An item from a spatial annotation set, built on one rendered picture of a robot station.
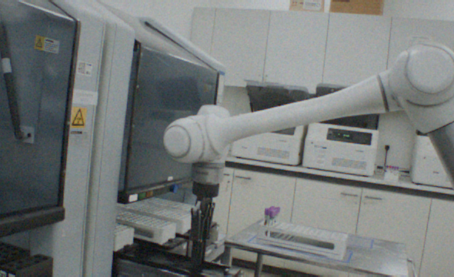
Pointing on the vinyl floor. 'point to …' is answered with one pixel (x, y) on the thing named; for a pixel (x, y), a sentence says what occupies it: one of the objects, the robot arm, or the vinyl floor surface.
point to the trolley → (356, 255)
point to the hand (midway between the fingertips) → (198, 251)
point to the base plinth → (272, 268)
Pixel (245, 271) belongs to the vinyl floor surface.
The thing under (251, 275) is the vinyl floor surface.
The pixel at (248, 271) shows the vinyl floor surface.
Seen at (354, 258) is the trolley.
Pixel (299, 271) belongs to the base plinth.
